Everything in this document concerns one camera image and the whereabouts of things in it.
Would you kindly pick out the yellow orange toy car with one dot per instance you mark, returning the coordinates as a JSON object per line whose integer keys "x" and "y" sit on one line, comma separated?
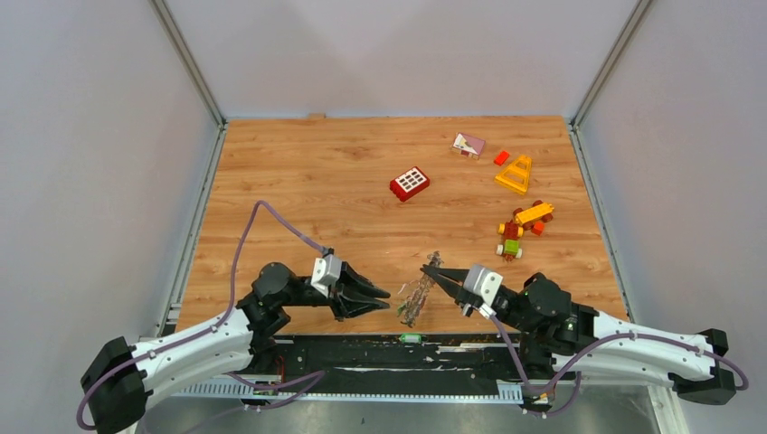
{"x": 539, "y": 211}

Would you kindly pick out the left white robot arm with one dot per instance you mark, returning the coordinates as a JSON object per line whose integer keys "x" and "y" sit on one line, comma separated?
{"x": 125, "y": 380}

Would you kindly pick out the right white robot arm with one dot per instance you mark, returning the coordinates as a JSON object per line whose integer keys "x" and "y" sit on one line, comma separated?
{"x": 549, "y": 336}

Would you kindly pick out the small green bubble level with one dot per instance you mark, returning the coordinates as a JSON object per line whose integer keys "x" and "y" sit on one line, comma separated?
{"x": 410, "y": 338}

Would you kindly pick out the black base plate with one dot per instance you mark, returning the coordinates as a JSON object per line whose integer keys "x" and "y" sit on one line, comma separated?
{"x": 381, "y": 364}

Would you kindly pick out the pink roof toy house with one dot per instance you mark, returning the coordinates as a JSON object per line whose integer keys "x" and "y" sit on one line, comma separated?
{"x": 468, "y": 146}

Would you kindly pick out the yellow triangular toy frame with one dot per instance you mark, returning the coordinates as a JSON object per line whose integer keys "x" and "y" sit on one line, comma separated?
{"x": 516, "y": 176}

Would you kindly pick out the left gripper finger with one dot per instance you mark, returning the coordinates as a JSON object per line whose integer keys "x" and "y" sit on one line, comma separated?
{"x": 359, "y": 284}
{"x": 350, "y": 307}

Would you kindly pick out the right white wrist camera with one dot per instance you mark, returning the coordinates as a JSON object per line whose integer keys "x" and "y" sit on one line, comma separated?
{"x": 483, "y": 284}

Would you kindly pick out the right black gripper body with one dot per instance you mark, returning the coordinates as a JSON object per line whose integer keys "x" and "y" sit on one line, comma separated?
{"x": 506, "y": 313}

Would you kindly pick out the large grey toothed keyring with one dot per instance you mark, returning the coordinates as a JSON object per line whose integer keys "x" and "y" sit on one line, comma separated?
{"x": 410, "y": 309}

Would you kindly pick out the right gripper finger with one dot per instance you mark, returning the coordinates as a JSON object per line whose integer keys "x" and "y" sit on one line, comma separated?
{"x": 443, "y": 276}
{"x": 457, "y": 292}

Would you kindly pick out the red window toy brick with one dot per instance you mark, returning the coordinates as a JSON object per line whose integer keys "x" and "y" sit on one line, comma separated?
{"x": 409, "y": 183}

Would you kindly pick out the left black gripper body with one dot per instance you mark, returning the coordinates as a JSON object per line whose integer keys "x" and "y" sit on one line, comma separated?
{"x": 309, "y": 296}

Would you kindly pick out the red green toy vehicle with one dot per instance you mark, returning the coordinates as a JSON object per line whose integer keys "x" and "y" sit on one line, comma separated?
{"x": 509, "y": 248}

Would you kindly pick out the small red toy brick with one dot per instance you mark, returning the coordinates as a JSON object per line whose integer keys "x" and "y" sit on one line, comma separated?
{"x": 501, "y": 158}

